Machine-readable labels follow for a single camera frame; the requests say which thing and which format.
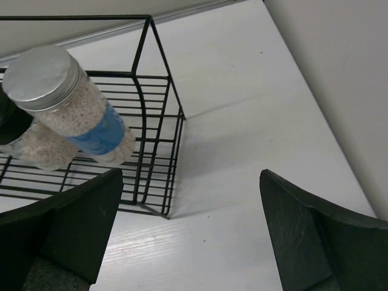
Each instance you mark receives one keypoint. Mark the black-cap white spice bottle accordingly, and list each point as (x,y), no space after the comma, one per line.
(25,138)

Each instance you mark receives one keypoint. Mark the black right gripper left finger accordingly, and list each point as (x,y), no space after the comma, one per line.
(59,243)

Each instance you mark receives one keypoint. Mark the black wire rack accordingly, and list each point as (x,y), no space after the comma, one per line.
(145,96)

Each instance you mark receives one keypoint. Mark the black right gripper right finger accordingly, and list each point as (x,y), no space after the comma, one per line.
(319,245)

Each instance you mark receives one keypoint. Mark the silver-lid jar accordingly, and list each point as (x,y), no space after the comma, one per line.
(48,83)

